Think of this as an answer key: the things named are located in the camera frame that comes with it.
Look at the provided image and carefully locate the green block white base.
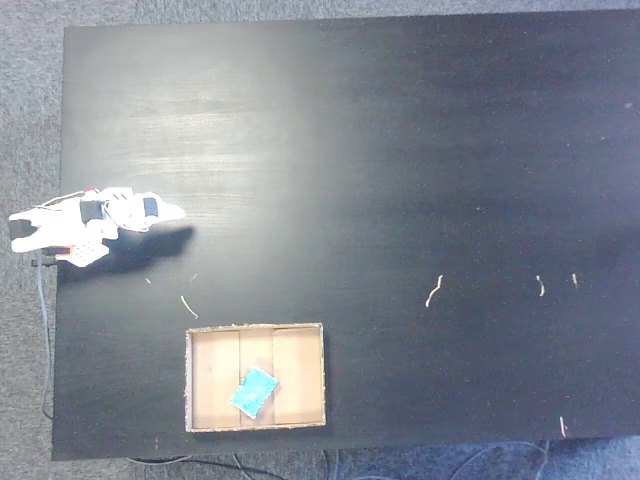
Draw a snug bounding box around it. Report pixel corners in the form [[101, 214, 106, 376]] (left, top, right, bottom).
[[229, 365, 280, 420]]

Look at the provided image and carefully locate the curved cardboard scrap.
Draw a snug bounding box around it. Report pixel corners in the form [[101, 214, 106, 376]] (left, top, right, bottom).
[[424, 274, 445, 308]]

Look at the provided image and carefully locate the dark floor cable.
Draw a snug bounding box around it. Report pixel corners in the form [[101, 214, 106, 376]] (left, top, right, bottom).
[[123, 453, 284, 480]]

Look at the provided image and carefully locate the shallow cardboard box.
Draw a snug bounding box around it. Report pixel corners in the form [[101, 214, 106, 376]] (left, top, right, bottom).
[[184, 321, 328, 434]]

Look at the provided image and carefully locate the grey power cable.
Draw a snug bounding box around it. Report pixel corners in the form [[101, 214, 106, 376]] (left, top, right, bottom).
[[31, 257, 57, 422]]

